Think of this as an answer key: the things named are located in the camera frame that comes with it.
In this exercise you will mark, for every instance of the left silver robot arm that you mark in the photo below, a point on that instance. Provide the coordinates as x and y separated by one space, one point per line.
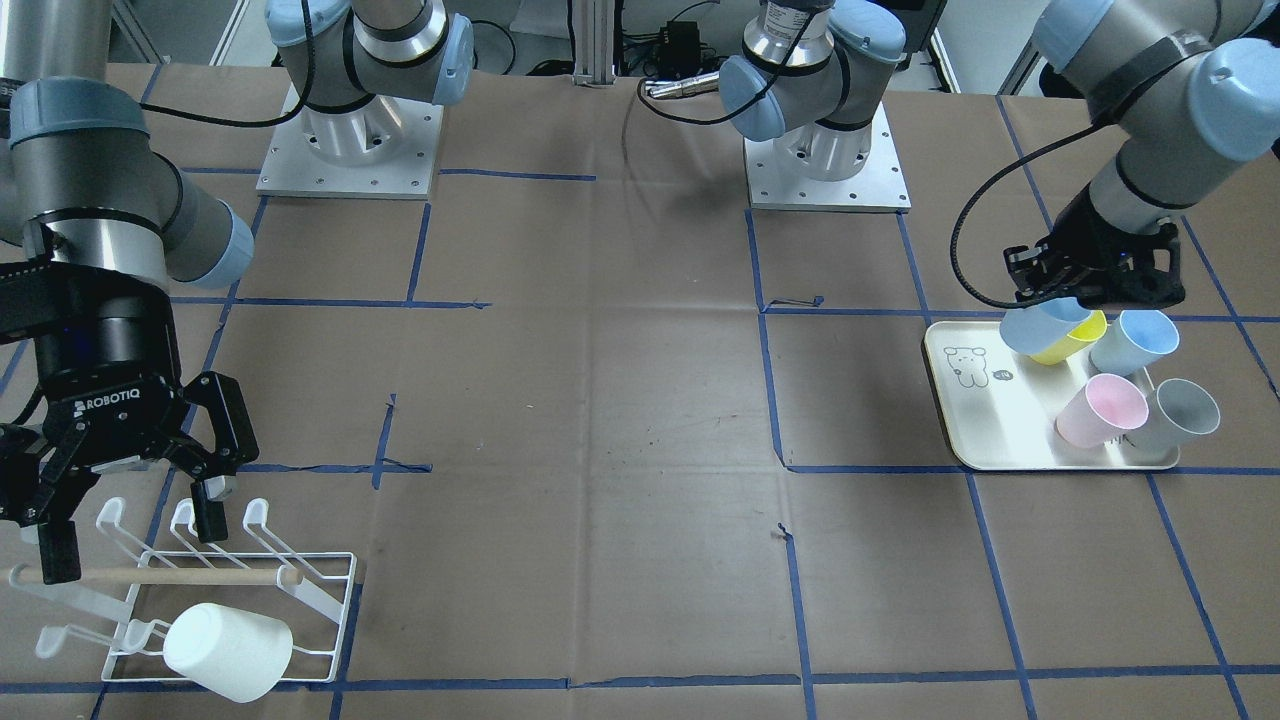
1191 83

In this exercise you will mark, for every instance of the grey plastic cup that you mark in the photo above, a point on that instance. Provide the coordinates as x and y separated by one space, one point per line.
1178 412

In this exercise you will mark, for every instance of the cream serving tray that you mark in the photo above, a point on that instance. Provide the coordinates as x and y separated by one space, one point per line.
999 407

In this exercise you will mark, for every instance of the aluminium frame post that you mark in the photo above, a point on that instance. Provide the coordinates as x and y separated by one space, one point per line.
594 37

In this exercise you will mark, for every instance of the white plastic cup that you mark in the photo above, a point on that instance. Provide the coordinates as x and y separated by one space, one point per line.
238 654

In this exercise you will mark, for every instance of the white wire cup rack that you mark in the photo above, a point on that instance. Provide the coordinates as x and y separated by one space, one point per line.
133 605

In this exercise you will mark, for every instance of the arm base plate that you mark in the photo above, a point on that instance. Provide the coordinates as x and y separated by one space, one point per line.
815 168
385 150

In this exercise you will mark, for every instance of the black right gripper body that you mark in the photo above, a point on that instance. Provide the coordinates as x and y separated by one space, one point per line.
100 365

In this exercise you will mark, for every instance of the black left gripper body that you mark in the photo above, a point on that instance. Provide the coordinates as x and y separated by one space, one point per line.
1082 232

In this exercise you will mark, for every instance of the pink plastic cup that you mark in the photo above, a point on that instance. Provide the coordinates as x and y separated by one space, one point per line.
1106 407

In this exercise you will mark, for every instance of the light blue plastic cup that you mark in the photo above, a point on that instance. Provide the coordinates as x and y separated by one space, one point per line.
1031 330

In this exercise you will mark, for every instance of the yellow plastic cup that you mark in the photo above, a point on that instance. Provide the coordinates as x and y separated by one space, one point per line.
1082 336

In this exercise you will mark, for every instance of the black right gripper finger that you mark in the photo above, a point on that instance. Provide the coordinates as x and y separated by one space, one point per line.
214 470
44 495

